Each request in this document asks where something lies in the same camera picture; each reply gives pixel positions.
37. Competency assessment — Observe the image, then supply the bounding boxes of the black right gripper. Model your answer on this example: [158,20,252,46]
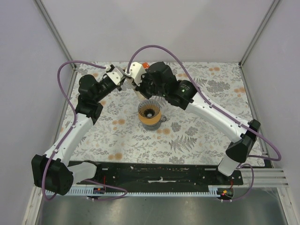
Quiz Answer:
[132,71,167,100]

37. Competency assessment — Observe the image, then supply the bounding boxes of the orange coffee filter box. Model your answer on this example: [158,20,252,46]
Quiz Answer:
[142,62,150,69]

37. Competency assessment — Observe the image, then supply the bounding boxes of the grey ribbed glass dripper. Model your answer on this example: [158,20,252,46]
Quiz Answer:
[138,99,161,118]

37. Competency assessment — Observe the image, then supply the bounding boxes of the round wooden dripper stand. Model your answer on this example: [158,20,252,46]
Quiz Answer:
[138,112,162,125]

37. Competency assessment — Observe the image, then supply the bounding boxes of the grey glass carafe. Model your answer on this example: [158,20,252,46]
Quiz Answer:
[142,115,167,131]

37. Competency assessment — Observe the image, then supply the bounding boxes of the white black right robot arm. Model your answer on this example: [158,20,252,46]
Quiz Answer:
[129,62,261,185]

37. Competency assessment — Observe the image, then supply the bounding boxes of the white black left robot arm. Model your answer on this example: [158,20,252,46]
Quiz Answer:
[31,72,125,195]

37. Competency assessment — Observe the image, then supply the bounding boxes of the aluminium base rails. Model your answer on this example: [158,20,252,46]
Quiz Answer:
[32,150,291,188]

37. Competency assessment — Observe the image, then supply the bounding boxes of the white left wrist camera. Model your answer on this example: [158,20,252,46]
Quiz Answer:
[105,64,126,86]

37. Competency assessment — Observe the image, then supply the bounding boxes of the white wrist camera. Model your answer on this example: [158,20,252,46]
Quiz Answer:
[125,62,146,86]
[105,64,126,86]

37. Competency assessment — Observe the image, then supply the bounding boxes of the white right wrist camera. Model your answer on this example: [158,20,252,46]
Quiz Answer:
[125,62,146,86]

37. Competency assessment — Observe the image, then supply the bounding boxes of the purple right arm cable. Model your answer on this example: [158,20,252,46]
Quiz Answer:
[127,45,282,203]

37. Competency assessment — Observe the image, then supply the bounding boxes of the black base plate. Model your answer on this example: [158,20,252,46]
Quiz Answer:
[76,161,244,187]

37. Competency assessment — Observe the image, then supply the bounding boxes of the aluminium frame post left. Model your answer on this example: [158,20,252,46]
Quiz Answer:
[33,0,72,61]

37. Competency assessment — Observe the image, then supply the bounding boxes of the aluminium frame post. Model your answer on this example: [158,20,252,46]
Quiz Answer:
[239,0,281,68]
[33,0,72,61]

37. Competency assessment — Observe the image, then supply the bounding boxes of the light blue cable duct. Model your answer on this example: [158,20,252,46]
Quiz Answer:
[44,185,232,196]

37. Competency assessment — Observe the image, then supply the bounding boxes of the aluminium frame post right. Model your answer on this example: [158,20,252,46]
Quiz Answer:
[239,0,281,68]

